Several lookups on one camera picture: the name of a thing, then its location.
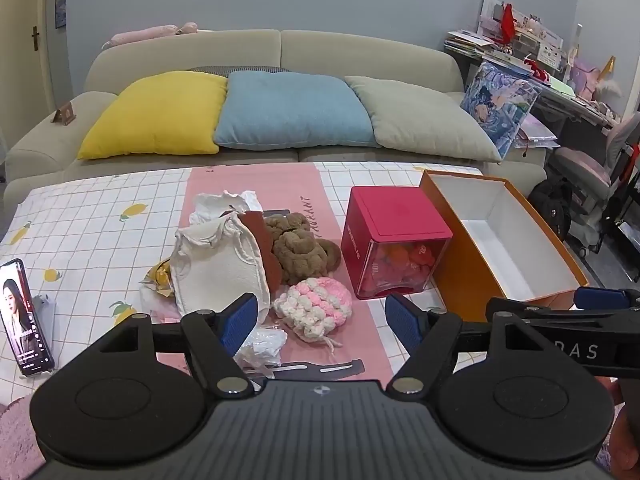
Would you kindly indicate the red box with clear window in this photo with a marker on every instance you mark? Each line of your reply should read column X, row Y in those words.
column 390, row 230

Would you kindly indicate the stack of books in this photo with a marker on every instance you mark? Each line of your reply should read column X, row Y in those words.
column 467, row 45

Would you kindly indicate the person's right hand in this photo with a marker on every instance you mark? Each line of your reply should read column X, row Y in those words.
column 626, row 425

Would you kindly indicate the door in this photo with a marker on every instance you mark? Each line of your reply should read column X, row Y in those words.
column 25, row 60

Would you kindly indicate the yellow snack packet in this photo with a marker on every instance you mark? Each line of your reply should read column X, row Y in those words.
column 157, row 277

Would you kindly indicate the pink unicorn plush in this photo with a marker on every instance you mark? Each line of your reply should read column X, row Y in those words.
column 592, row 80

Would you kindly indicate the brown felt piece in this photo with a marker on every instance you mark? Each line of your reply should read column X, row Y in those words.
column 260, row 240

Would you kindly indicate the white plastic bag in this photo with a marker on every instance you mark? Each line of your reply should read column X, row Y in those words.
column 262, row 347

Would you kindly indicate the yellow pillow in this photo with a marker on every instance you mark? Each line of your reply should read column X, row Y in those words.
column 160, row 115

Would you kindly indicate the grey green pillow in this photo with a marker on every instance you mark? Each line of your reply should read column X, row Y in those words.
column 425, row 120

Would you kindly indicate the white crumpled cloth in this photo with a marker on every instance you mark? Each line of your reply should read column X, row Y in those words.
column 225, row 207

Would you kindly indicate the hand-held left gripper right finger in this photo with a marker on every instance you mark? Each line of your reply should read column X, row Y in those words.
column 405, row 325

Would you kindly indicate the pink grey chair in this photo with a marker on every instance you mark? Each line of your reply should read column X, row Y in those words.
column 585, row 170

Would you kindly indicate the black metal rack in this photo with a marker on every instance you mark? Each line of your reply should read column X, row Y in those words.
column 625, row 220

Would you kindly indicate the orange cardboard box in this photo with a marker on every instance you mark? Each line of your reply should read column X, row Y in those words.
column 500, row 260

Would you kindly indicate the cream fabric vest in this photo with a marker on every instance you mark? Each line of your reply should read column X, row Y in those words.
column 215, row 270

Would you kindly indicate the smartphone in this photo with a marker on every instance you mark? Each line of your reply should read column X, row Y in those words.
column 22, row 315

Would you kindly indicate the black backpack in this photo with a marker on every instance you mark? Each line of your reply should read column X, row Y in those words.
column 550, row 210

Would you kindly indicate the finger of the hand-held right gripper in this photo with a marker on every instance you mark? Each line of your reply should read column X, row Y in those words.
column 600, row 297
column 550, row 312

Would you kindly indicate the dark checked cloth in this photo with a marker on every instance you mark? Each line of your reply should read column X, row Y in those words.
column 235, row 69

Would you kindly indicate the cluttered desk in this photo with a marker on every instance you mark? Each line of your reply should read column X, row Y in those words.
column 565, row 95

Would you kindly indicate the cartoon printed pillow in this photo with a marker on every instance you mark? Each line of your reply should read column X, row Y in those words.
column 495, row 100

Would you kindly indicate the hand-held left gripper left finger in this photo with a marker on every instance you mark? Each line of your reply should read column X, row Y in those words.
column 242, row 322

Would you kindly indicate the small brown stand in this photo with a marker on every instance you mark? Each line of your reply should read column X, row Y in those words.
column 64, row 114

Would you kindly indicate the pink fuzzy rug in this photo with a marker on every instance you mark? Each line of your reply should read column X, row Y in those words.
column 15, row 435

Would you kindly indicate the red hanging ornament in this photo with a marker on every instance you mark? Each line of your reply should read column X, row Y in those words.
column 507, row 20

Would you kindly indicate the brown plush toy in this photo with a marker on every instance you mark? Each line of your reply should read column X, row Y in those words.
column 300, row 250

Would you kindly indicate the beige sofa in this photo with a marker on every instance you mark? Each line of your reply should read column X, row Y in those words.
column 350, row 52

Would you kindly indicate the blue pillow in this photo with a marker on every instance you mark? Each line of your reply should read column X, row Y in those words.
column 295, row 110

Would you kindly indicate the pink mat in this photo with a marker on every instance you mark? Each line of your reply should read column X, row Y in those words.
column 320, row 185

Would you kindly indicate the pink bolster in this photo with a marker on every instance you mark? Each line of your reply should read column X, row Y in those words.
column 145, row 35

